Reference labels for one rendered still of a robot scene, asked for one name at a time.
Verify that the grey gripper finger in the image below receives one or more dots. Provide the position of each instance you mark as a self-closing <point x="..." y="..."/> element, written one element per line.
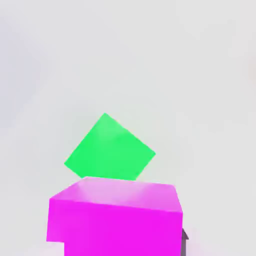
<point x="184" y="244"/>

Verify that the small magenta cube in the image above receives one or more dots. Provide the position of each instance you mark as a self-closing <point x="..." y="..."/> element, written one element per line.
<point x="116" y="224"/>

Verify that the small green cube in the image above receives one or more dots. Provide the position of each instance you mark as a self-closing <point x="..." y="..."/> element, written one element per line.
<point x="108" y="150"/>

